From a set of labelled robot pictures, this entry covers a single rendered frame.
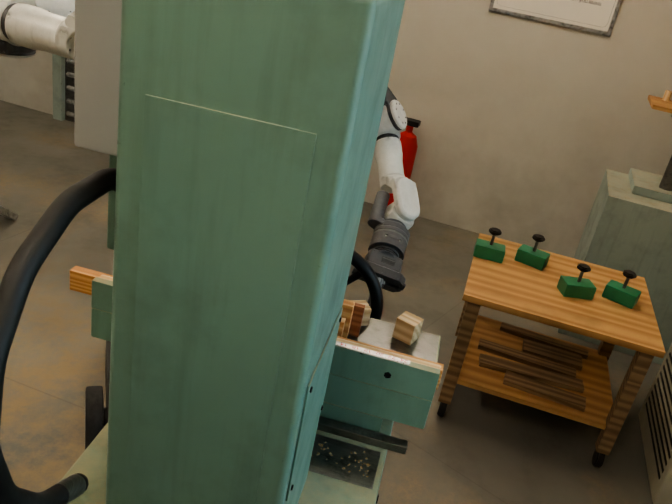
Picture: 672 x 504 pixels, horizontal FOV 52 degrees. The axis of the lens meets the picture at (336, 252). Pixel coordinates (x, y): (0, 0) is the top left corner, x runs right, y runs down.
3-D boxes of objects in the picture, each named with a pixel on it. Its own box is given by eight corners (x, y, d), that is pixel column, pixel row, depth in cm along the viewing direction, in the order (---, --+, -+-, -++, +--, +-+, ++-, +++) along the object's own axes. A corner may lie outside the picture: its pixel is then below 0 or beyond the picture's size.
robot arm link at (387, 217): (389, 258, 172) (398, 224, 178) (415, 242, 164) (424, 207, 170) (352, 236, 168) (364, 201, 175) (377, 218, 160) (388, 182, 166)
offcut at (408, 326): (391, 337, 126) (396, 317, 124) (401, 329, 129) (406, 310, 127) (409, 345, 125) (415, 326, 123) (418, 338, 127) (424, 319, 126)
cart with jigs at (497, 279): (598, 385, 289) (655, 251, 261) (608, 476, 238) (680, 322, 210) (446, 339, 301) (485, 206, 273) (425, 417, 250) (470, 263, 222)
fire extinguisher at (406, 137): (407, 213, 425) (429, 120, 399) (401, 223, 409) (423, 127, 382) (379, 205, 429) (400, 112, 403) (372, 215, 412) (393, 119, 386)
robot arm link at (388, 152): (379, 190, 180) (371, 127, 187) (414, 178, 175) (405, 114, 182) (359, 176, 171) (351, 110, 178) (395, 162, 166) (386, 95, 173)
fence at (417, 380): (432, 396, 112) (440, 369, 110) (432, 402, 111) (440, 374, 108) (95, 303, 119) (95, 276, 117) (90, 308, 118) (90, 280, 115)
